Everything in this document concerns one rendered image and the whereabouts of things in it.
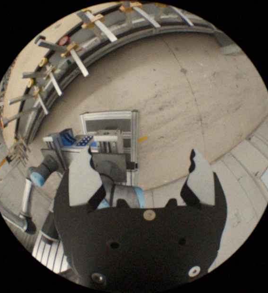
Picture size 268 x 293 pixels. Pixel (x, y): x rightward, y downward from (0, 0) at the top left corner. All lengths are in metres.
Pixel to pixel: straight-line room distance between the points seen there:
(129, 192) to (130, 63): 1.49
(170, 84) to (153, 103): 0.41
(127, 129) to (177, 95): 0.92
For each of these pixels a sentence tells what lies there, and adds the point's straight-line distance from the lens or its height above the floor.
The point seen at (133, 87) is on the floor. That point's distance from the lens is 1.43.
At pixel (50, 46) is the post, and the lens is 0.76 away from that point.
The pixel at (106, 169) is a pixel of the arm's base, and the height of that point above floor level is 1.10.
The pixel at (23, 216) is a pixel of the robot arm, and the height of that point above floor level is 1.55.
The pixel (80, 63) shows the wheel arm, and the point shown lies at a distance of 0.73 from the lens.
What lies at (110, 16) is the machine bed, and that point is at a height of 0.75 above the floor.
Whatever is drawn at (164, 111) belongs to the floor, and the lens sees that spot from 1.49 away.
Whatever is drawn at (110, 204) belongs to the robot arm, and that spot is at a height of 1.26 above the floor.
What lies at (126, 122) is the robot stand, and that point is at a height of 0.21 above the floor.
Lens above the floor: 1.42
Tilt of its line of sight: 59 degrees down
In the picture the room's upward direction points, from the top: 174 degrees counter-clockwise
